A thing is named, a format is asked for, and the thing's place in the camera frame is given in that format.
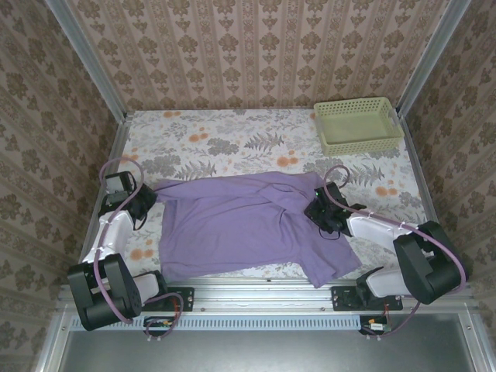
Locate purple t-shirt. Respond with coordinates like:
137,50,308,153
153,170,363,290

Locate small black connector board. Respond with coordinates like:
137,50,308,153
143,315,176,336
358,315,391,336

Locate grey metal panel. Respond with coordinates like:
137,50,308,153
34,314,496,372

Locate aluminium frame post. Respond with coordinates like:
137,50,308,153
394,0,477,117
43,0,129,122

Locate aluminium table side rail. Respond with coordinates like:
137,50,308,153
83,112,135,253
398,112,443,233

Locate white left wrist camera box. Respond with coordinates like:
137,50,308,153
105,173,126,195

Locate grey slotted cable duct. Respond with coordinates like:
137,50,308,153
71,313,363,332

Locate thin black cable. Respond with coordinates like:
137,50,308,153
318,226,342,242
133,211,150,233

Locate pale green plastic basket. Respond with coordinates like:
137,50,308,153
312,96,405,157

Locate floral print tablecloth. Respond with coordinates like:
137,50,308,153
95,108,446,281

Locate aluminium front rail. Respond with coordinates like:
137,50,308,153
57,277,476,314

